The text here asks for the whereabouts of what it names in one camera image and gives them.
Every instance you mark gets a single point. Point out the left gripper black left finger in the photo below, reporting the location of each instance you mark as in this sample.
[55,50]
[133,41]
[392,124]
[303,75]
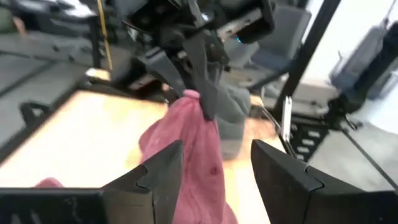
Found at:
[155,193]

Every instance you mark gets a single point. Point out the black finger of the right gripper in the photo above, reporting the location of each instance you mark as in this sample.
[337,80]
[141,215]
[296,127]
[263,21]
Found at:
[205,81]
[168,71]

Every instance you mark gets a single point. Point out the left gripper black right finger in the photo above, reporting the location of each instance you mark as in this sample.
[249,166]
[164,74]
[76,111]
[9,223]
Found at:
[286,193]

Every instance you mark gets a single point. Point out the green cap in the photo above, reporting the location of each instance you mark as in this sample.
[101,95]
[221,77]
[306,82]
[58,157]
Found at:
[231,124]

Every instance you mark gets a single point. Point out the maroon cap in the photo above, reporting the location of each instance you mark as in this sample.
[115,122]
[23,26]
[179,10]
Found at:
[49,183]
[192,149]

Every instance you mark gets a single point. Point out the grey office chair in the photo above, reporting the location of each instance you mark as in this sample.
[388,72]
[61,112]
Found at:
[280,37]

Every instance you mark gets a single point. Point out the silver frame bracket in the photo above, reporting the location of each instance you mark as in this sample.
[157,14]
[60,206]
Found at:
[286,118]

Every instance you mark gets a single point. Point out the black aluminium frame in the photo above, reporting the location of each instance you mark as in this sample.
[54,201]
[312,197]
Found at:
[308,46]

